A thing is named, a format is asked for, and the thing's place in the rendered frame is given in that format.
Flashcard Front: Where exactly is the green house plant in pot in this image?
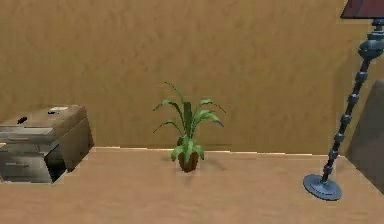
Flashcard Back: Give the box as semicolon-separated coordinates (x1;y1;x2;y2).
152;81;227;174

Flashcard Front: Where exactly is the brown bedside drawer cabinet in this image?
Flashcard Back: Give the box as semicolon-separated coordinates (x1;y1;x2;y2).
0;104;95;185

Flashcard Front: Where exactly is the brown grey armchair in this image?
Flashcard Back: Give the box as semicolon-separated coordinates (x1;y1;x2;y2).
345;78;384;195

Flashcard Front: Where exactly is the grey floor lamp red shade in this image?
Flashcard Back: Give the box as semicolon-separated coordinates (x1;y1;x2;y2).
302;0;384;202

